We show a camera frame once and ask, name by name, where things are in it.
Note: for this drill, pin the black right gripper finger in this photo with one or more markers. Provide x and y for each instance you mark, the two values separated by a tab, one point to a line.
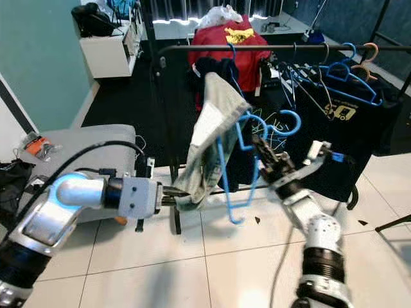
270	149
260	153

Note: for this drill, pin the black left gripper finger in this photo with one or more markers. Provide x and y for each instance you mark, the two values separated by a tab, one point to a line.
171	200
172	190

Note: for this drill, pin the blue hanger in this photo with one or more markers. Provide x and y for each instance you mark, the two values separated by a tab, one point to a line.
353	52
232	51
225	183

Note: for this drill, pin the grey green printed garment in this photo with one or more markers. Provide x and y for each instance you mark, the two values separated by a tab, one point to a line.
212	122

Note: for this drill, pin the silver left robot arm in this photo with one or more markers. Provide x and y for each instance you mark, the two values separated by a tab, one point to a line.
64	218

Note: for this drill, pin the grey metal hanger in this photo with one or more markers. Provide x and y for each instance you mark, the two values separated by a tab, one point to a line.
289	80

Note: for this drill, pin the tan hanger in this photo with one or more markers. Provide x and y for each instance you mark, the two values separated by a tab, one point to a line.
375	52

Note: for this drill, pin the black shirt with gold print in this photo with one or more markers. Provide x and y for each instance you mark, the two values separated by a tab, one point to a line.
359	141

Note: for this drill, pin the red cloth with yellow print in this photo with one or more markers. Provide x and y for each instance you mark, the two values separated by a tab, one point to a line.
257	58

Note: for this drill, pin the grey ottoman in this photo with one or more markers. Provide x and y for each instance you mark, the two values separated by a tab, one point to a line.
77	144

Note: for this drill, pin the black metal clothes rack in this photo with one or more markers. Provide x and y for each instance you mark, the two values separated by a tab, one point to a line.
295	47

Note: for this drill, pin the small silver wrapped item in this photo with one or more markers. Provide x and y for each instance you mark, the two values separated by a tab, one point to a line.
37	184

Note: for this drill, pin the small dark electronic device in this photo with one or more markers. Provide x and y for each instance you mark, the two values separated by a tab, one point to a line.
274	27

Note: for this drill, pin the orange pack in clear wrap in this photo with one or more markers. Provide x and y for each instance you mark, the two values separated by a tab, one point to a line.
36	144

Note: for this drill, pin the white plastic bag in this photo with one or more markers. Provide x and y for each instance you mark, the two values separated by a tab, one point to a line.
219	17

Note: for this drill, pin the white shelf unit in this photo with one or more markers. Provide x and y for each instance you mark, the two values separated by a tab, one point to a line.
109	54

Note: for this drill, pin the black backpack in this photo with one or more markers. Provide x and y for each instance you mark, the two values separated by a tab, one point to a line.
95	20

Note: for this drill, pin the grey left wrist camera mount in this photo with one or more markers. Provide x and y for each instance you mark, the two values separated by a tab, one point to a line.
141	196

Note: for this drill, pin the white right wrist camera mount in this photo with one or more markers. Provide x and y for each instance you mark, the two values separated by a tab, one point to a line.
318	153

